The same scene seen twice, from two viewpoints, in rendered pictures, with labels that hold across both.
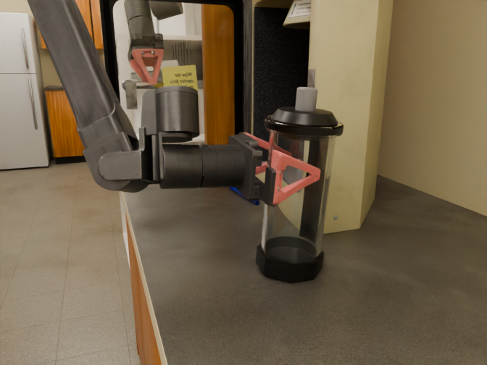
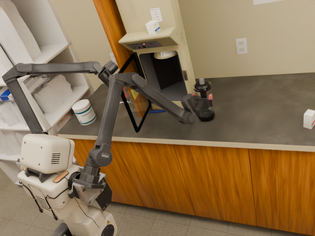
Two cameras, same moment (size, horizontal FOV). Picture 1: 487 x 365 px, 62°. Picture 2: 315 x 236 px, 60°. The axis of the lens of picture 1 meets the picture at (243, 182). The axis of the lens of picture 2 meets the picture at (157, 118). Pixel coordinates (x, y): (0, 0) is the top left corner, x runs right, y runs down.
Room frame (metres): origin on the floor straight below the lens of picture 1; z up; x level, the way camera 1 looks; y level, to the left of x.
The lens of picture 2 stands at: (-0.32, 1.01, 1.99)
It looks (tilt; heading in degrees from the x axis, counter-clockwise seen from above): 34 degrees down; 322
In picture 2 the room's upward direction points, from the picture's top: 19 degrees counter-clockwise
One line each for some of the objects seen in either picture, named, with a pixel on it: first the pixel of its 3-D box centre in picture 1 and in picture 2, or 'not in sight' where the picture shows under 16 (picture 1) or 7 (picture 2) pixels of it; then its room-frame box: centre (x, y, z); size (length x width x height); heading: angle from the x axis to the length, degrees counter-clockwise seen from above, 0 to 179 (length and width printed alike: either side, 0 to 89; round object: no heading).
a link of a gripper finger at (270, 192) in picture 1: (283, 171); (207, 98); (0.52, -0.05, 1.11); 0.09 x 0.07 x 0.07; 109
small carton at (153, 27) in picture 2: not in sight; (153, 27); (0.77, -0.03, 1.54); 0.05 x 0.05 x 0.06; 8
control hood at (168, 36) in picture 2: not in sight; (149, 42); (0.82, -0.01, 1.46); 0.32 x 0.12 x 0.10; 20
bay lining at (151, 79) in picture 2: (329, 89); (170, 68); (0.88, -0.18, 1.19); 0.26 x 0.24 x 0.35; 20
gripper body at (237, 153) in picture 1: (225, 166); (198, 105); (0.53, 0.02, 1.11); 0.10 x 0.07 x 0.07; 19
